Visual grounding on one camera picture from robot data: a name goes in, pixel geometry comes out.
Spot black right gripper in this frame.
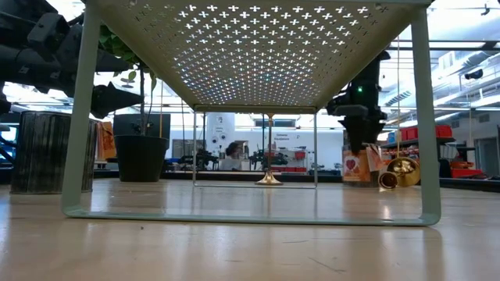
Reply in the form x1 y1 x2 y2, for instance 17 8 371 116
326 84 388 155

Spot orange red storage bins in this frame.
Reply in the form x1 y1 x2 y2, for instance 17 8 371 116
450 161 485 180

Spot candle tin with heart label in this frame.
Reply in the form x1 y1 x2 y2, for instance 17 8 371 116
341 143 384 188

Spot green perforated metal shelf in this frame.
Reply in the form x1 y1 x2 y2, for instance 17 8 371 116
61 0 442 227

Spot black plant pot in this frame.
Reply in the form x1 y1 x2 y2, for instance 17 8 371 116
113 134 170 183

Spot white pillar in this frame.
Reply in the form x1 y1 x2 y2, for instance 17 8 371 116
205 112 236 172

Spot storage rack with red bins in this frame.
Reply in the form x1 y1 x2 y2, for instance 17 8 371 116
380 123 458 179

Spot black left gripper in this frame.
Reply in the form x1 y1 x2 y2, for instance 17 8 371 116
23 11 144 120

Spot person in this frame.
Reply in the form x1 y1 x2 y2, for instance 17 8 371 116
218 141 245 172

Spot red bins on white rack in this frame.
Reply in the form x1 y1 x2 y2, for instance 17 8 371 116
269 150 308 173

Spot gold candlestick holder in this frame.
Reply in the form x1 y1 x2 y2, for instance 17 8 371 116
377 155 422 191
255 112 284 187

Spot green leafy plant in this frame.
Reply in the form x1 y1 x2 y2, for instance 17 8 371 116
97 23 159 137

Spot silver candle tin with tag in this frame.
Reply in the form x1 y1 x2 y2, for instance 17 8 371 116
10 110 117 195

